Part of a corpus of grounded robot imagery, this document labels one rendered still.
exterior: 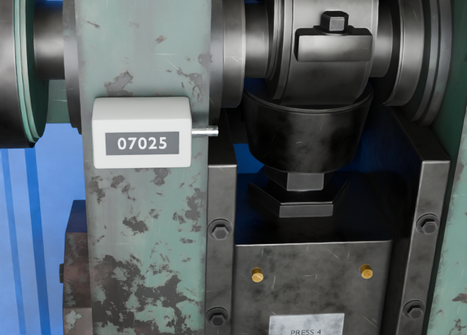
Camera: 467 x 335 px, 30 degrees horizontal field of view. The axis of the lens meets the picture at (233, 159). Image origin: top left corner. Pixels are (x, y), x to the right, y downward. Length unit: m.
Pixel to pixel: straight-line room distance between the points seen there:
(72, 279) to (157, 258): 0.55
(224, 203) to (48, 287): 1.62
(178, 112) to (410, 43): 0.22
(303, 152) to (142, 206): 0.16
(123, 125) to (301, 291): 0.28
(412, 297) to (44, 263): 1.56
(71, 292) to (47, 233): 0.96
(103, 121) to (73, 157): 1.48
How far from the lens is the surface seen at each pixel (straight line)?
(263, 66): 0.75
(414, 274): 0.78
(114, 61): 0.64
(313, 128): 0.76
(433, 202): 0.75
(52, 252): 2.24
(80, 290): 1.25
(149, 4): 0.62
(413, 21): 0.75
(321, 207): 0.81
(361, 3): 0.70
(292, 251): 0.78
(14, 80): 0.69
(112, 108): 0.63
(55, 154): 2.09
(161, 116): 0.62
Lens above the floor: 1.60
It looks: 28 degrees down
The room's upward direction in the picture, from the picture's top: 2 degrees clockwise
